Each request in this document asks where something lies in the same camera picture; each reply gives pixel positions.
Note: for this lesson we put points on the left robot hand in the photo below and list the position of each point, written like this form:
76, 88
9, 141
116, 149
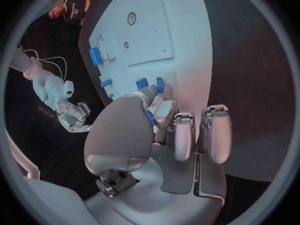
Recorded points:
131, 135

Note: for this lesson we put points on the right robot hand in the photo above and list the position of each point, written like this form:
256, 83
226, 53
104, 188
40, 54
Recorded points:
68, 112

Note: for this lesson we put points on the blue gear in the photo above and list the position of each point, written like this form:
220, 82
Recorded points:
150, 118

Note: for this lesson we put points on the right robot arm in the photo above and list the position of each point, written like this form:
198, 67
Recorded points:
48, 87

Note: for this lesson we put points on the white task board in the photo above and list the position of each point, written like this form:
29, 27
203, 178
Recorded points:
145, 31

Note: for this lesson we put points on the small blue peg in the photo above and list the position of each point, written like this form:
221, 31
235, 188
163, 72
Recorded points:
111, 95

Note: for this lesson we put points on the blue cylinder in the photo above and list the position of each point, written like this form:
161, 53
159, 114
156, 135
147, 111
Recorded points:
106, 83

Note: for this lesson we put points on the blue plug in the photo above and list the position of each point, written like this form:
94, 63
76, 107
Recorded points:
160, 85

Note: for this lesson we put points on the large blue block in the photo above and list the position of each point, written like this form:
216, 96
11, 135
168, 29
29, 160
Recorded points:
95, 56

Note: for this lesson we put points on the person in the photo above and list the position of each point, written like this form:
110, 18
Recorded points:
72, 5

